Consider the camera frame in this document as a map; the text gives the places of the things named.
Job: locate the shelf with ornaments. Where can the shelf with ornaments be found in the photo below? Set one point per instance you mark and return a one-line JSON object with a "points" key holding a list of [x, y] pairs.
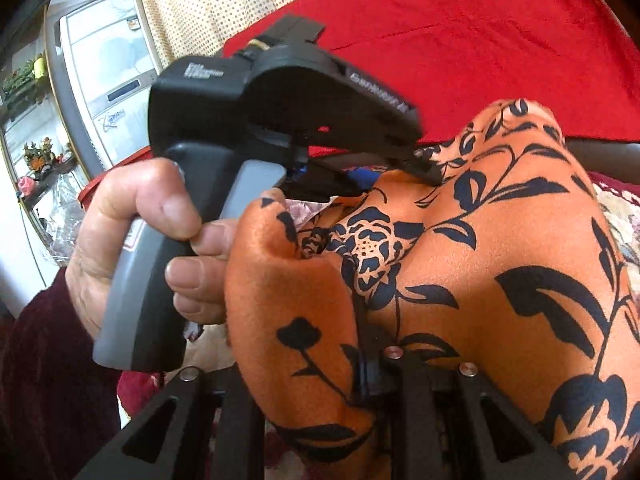
{"points": [[35, 150]]}

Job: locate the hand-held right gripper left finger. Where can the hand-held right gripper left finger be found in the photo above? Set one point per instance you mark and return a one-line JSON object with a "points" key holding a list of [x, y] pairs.
{"points": [[240, 410]]}

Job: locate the red velvet blanket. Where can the red velvet blanket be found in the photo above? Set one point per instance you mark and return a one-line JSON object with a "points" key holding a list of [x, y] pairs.
{"points": [[475, 45]]}

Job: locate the person's left forearm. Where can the person's left forearm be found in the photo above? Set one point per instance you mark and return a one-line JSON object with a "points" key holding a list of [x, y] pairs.
{"points": [[45, 385]]}

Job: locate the person's left hand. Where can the person's left hand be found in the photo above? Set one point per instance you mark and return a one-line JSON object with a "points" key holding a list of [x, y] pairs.
{"points": [[110, 220]]}

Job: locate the dark sofa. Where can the dark sofa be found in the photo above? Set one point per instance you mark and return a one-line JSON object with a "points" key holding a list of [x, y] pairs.
{"points": [[610, 160]]}

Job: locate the silver refrigerator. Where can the silver refrigerator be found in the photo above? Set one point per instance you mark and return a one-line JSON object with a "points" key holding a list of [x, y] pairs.
{"points": [[105, 75]]}

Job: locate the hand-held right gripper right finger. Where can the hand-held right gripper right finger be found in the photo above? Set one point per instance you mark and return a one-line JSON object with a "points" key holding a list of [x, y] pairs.
{"points": [[367, 377]]}

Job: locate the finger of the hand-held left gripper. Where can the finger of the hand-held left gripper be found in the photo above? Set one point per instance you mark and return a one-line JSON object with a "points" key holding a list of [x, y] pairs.
{"points": [[320, 182], [425, 167]]}

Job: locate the orange floral garment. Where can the orange floral garment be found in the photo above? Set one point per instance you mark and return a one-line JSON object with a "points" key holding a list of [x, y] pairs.
{"points": [[475, 270]]}

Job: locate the cream dotted curtain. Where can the cream dotted curtain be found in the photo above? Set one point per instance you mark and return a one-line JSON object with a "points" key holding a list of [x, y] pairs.
{"points": [[210, 5]]}

